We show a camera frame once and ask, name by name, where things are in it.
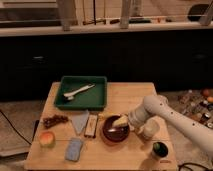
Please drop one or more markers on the orange-brown bowl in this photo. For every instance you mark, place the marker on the orange-brown bowl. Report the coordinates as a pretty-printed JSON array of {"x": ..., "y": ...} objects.
[{"x": 112, "y": 142}]

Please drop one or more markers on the green plastic tray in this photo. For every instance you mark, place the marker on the green plastic tray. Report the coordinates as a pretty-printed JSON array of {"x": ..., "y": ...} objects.
[{"x": 95, "y": 98}]

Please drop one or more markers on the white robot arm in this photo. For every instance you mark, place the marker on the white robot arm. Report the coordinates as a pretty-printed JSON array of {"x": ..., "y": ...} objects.
[{"x": 157, "y": 105}]

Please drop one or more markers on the white paper cup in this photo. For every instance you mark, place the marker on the white paper cup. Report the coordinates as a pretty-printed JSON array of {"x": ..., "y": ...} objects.
[{"x": 150, "y": 128}]

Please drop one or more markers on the orange peach fruit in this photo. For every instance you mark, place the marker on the orange peach fruit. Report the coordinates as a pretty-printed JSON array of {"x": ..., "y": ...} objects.
[{"x": 47, "y": 139}]

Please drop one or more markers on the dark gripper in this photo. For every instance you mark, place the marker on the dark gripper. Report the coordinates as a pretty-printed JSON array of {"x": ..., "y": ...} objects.
[{"x": 131, "y": 125}]

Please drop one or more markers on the wooden handled fork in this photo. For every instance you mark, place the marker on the wooden handled fork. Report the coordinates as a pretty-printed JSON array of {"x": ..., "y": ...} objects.
[{"x": 104, "y": 116}]

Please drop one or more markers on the dark red bowl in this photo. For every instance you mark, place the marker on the dark red bowl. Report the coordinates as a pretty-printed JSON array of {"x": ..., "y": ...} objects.
[{"x": 114, "y": 133}]

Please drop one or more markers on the white dish brush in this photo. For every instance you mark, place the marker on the white dish brush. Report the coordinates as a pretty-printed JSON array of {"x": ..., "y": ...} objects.
[{"x": 70, "y": 95}]

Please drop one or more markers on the small rectangular box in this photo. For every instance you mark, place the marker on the small rectangular box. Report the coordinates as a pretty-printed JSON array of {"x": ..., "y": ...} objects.
[{"x": 91, "y": 125}]

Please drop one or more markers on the black green cup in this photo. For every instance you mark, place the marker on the black green cup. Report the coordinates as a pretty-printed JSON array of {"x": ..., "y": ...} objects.
[{"x": 159, "y": 150}]

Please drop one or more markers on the bunch of dark grapes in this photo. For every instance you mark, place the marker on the bunch of dark grapes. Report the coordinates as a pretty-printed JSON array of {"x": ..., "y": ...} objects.
[{"x": 49, "y": 122}]

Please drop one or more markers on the blue sponge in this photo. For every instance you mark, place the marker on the blue sponge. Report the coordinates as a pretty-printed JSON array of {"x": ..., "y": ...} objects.
[{"x": 73, "y": 149}]

